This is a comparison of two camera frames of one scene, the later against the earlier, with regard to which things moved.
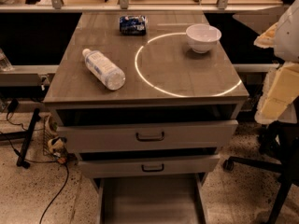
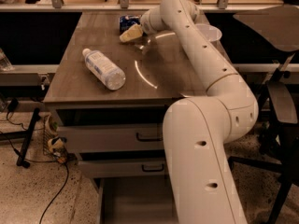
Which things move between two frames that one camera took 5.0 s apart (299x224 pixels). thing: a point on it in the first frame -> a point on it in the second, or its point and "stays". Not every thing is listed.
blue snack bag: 134,25 stays
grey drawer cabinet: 147,101 stays
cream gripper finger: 279,91 -> 133,33
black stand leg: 22,161 stays
